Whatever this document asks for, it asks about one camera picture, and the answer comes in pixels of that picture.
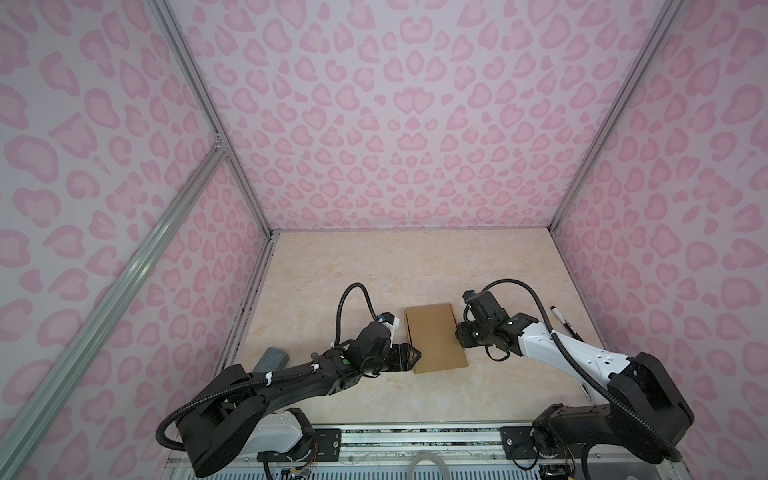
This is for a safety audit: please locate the brown cardboard paper box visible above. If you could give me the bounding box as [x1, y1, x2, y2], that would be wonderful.
[405, 303, 469, 374]

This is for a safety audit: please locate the black marker pen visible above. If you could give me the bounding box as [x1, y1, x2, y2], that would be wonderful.
[550, 306, 582, 341]

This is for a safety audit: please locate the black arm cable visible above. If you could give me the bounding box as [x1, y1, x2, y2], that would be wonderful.
[154, 282, 379, 452]
[464, 278, 684, 463]

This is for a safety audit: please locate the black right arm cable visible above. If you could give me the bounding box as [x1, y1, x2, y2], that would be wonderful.
[464, 278, 684, 463]

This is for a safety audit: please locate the diagonal aluminium frame bar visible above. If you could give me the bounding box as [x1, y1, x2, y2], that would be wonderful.
[1, 146, 229, 479]

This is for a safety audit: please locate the aluminium frame post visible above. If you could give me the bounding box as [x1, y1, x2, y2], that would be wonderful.
[146, 0, 273, 239]
[548, 0, 688, 235]

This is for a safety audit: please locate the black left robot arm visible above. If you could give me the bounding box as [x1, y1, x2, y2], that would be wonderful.
[156, 321, 421, 478]

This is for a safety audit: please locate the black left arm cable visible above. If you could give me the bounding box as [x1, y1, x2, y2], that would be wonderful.
[154, 282, 379, 452]

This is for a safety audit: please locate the aluminium frame post right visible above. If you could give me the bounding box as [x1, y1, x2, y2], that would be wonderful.
[548, 0, 688, 235]

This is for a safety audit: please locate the aluminium frame post left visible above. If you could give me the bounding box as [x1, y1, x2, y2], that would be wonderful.
[146, 0, 273, 239]

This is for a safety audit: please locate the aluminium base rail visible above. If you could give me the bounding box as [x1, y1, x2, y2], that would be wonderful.
[158, 422, 685, 480]

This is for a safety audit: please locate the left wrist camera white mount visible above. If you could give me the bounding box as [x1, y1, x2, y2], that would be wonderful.
[376, 312, 400, 333]

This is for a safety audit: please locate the grey whiteboard eraser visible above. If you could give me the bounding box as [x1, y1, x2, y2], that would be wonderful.
[252, 347, 290, 374]

